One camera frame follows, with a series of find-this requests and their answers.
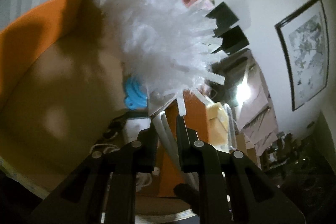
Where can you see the white fluffy duster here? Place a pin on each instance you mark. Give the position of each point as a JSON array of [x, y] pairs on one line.
[[166, 49]]

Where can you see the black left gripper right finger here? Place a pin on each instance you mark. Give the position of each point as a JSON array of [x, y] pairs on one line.
[[232, 189]]

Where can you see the right black speaker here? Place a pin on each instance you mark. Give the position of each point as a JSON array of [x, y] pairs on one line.
[[233, 41]]

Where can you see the black speaker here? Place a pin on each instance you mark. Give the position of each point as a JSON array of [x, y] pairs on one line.
[[225, 18], [233, 41]]

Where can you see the blue collapsible funnel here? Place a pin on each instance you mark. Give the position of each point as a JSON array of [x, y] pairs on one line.
[[135, 98]]

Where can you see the white earphone case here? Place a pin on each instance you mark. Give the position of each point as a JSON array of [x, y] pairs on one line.
[[132, 128]]

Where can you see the framed wall painting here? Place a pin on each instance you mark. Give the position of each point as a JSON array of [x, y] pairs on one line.
[[304, 39]]

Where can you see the beige sofa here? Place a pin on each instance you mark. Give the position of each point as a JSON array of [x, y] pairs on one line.
[[246, 92]]

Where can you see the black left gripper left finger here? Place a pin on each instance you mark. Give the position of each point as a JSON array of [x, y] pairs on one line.
[[102, 190]]

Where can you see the orange cardboard box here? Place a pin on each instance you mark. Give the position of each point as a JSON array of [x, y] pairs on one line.
[[60, 88]]

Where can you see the yellow sponge pack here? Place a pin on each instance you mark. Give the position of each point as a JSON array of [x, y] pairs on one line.
[[218, 124]]

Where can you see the left black speaker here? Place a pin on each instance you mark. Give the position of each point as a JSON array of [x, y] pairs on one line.
[[225, 18]]

